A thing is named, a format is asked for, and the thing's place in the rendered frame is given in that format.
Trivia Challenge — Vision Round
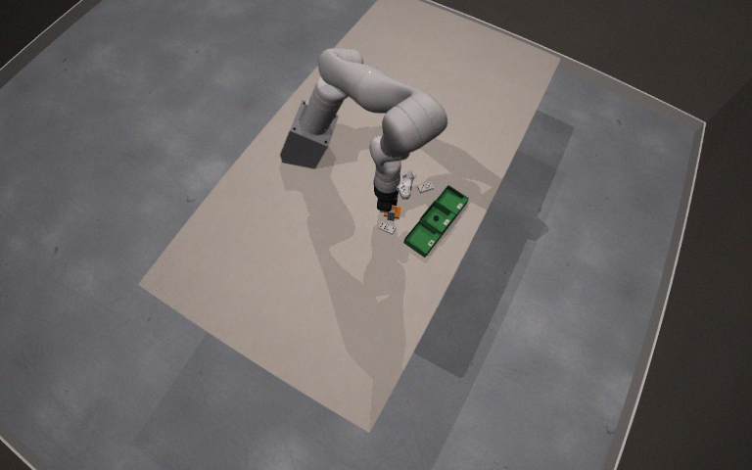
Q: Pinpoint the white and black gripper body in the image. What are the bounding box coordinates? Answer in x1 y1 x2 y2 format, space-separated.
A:
373 170 413 212

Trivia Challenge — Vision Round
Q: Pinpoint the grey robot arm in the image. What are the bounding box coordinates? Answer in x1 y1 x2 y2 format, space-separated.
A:
299 48 447 183

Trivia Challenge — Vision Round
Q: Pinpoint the green bin rack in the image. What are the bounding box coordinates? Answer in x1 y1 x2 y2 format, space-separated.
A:
404 185 469 258

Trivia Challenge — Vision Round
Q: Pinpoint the white domino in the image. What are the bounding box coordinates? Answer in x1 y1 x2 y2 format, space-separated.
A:
417 182 434 193
378 221 396 235

